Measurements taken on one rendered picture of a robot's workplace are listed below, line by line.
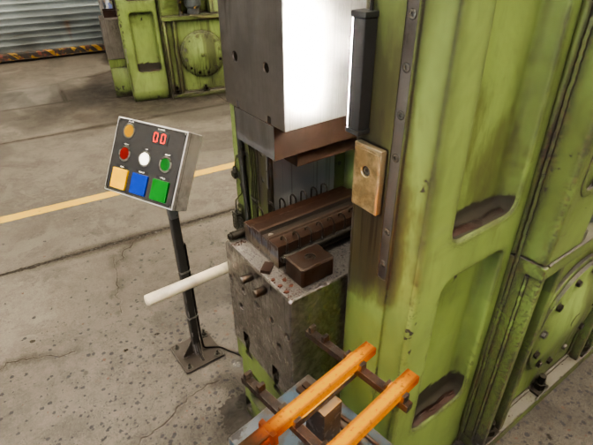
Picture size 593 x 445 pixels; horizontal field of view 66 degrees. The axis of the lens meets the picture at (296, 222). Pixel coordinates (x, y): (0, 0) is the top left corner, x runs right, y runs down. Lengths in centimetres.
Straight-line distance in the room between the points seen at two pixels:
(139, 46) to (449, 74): 536
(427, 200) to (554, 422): 155
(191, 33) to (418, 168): 518
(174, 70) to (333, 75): 499
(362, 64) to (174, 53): 511
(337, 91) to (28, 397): 197
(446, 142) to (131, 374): 189
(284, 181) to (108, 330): 145
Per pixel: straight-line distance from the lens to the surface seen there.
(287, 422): 103
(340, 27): 118
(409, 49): 100
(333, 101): 121
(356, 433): 102
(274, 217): 150
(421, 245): 110
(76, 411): 239
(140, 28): 607
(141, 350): 252
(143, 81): 613
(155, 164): 172
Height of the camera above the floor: 178
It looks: 33 degrees down
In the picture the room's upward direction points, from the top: 1 degrees counter-clockwise
